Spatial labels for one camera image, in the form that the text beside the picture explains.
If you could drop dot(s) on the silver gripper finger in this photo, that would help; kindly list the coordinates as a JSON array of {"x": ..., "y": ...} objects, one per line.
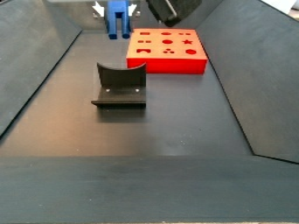
[{"x": 98, "y": 9}]

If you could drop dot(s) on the silver red gripper finger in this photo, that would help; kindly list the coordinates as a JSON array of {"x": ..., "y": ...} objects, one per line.
[{"x": 133, "y": 11}]

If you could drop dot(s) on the blue slotted square-circle object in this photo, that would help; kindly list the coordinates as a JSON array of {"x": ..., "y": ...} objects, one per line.
[{"x": 117, "y": 18}]

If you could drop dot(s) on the black curved fixture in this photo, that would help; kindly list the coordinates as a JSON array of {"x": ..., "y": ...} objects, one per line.
[{"x": 121, "y": 86}]

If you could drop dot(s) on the red shape-sorter block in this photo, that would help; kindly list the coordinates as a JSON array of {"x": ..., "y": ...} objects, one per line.
[{"x": 169, "y": 51}]

